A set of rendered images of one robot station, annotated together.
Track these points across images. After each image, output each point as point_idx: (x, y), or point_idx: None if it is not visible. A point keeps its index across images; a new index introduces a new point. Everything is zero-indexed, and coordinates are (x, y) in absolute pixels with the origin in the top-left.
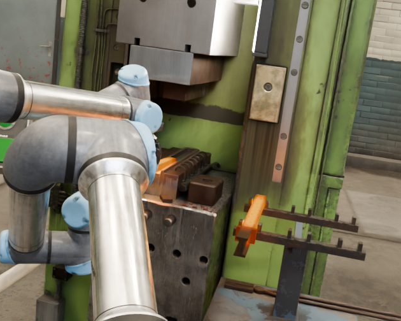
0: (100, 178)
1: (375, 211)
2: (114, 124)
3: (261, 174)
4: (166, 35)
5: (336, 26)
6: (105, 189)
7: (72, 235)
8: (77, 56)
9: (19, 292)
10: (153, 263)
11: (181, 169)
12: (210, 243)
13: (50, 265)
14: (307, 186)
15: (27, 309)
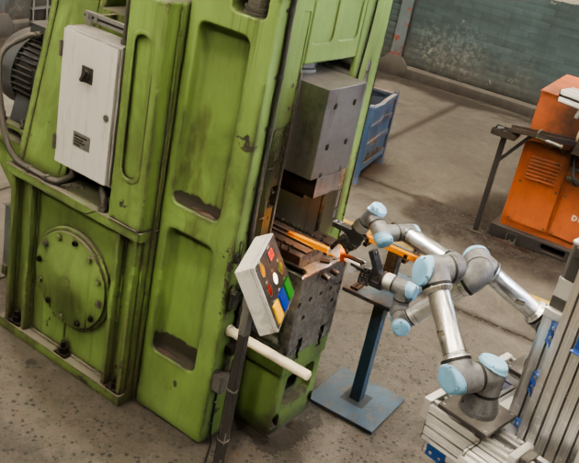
0: (500, 274)
1: None
2: (485, 252)
3: (329, 216)
4: (333, 165)
5: (365, 118)
6: (505, 276)
7: (407, 305)
8: (260, 194)
9: (27, 421)
10: (320, 301)
11: (309, 237)
12: (344, 272)
13: (220, 350)
14: (343, 211)
15: (70, 423)
